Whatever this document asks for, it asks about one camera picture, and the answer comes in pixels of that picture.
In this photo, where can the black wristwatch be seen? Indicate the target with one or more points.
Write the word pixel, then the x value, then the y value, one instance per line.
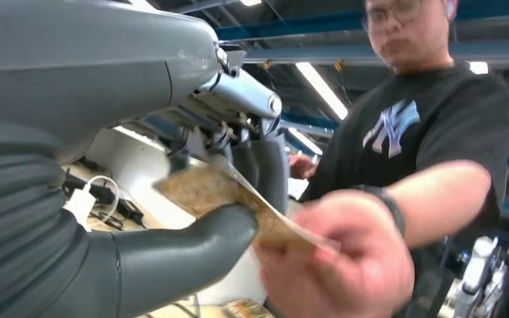
pixel 393 206

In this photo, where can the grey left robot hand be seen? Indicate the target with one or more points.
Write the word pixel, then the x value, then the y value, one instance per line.
pixel 83 66

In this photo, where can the standing person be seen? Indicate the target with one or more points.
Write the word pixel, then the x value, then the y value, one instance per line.
pixel 447 131

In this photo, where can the stack of patterned cards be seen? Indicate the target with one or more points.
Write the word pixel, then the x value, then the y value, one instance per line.
pixel 245 310

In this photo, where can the patterned ID card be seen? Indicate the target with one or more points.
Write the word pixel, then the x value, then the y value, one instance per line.
pixel 202 193

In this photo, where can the black power adapter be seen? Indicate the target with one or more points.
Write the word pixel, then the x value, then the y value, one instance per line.
pixel 130 211

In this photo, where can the white charger plug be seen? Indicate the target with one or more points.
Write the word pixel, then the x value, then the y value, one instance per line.
pixel 79 206

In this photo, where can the ceiling light strip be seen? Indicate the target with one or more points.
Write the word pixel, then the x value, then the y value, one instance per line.
pixel 305 141
pixel 322 90
pixel 478 67
pixel 250 2

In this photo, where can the white and black machine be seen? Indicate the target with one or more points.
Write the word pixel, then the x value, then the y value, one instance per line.
pixel 478 272

